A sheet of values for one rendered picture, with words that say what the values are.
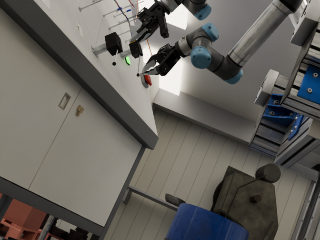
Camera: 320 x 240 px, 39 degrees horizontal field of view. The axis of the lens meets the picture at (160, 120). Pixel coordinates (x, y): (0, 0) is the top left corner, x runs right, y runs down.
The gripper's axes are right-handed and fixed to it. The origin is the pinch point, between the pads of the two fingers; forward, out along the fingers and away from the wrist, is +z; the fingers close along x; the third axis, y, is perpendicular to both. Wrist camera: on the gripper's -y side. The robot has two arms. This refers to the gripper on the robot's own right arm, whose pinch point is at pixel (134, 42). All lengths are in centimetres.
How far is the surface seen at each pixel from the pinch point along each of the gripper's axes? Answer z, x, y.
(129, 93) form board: 15.7, 2.7, -17.3
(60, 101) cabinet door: 31, 42, -21
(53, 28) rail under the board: 14, 62, -13
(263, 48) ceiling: -101, -331, 68
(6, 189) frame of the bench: 59, 51, -35
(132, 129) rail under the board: 24.7, 0.6, -29.0
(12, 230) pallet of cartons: 185, -171, 49
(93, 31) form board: 8.0, 27.9, -0.5
